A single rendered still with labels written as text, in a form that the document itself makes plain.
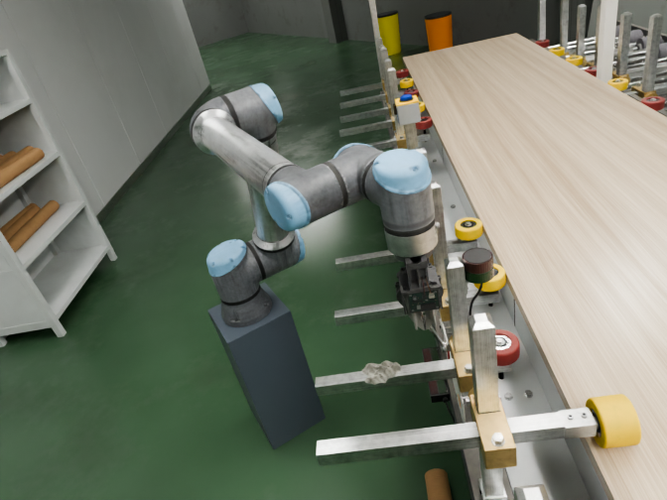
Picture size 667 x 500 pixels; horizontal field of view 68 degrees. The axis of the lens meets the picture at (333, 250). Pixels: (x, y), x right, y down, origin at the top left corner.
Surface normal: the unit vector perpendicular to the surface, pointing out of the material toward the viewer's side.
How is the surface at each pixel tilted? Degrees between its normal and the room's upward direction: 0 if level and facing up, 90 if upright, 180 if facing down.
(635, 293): 0
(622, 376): 0
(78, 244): 90
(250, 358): 90
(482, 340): 90
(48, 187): 90
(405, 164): 5
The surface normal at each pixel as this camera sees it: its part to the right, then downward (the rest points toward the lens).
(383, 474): -0.21, -0.83
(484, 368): -0.02, 0.53
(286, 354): 0.49, 0.37
